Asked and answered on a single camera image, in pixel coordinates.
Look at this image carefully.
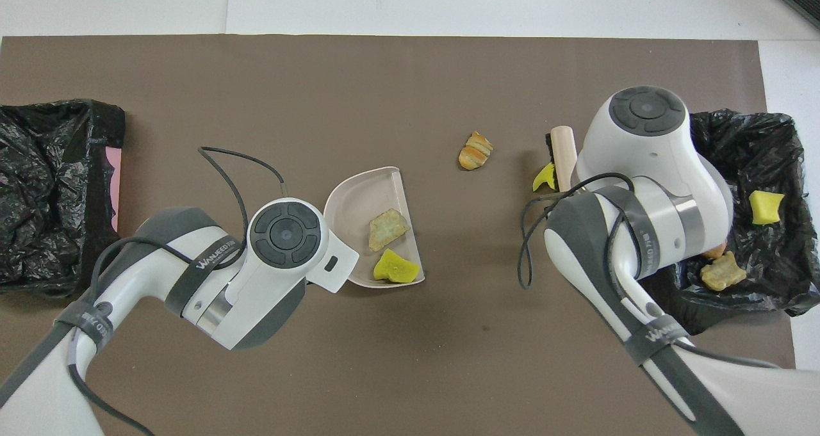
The beige bread chunk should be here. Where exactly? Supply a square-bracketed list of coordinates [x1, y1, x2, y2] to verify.
[368, 208, 411, 253]

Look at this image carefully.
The beige plastic dustpan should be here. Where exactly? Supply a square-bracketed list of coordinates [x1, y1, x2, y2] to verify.
[322, 166, 427, 289]

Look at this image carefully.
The yellow sponge wedge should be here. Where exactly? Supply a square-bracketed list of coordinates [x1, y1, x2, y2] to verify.
[373, 248, 422, 284]

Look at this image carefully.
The orange striped croissant piece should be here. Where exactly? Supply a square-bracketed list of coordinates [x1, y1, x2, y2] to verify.
[457, 131, 495, 172]
[699, 251, 748, 292]

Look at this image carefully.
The notched yellow sponge piece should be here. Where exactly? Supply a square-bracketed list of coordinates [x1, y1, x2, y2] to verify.
[532, 161, 557, 193]

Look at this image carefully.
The yellow sponge block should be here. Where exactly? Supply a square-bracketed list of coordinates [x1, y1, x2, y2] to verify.
[748, 190, 786, 225]

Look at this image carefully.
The pink plastic bin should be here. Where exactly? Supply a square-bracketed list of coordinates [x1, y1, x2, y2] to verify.
[102, 147, 122, 233]

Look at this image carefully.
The black plastic bin liner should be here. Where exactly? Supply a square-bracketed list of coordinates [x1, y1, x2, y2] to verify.
[0, 99, 127, 299]
[637, 108, 820, 337]

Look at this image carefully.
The brown table mat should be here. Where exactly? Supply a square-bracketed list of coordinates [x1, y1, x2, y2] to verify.
[0, 35, 805, 436]

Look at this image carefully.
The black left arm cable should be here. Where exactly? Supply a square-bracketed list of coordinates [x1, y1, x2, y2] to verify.
[67, 147, 287, 436]

